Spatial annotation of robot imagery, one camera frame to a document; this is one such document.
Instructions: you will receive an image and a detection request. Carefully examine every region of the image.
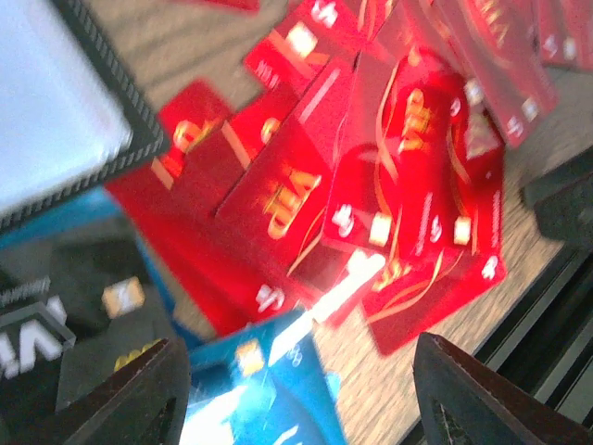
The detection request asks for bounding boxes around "black card holder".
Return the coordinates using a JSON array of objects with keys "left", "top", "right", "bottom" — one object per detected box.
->
[{"left": 1, "top": 1, "right": 170, "bottom": 232}]

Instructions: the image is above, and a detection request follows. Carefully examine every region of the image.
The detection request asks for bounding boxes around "blue VIP card pile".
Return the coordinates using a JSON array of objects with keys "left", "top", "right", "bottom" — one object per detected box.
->
[{"left": 1, "top": 192, "right": 346, "bottom": 444}]

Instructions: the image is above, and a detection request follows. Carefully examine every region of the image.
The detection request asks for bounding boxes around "red VIP card pile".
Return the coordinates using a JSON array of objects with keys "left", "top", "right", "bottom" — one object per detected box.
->
[{"left": 107, "top": 1, "right": 592, "bottom": 355}]

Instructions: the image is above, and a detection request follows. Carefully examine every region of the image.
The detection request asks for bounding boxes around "black aluminium frame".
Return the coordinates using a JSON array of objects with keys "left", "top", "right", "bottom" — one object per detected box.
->
[{"left": 402, "top": 143, "right": 593, "bottom": 445}]

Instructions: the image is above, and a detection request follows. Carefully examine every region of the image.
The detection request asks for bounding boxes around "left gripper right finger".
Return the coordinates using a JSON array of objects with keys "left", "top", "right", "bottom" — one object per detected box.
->
[{"left": 413, "top": 332, "right": 592, "bottom": 444}]

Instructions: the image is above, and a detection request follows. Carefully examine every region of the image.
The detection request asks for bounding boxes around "black VIP card pile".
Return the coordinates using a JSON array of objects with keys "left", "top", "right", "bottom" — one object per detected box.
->
[{"left": 1, "top": 217, "right": 174, "bottom": 430}]

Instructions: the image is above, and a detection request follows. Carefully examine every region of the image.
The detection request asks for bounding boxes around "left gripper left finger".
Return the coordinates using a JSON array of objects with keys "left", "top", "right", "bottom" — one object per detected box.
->
[{"left": 22, "top": 338, "right": 190, "bottom": 444}]

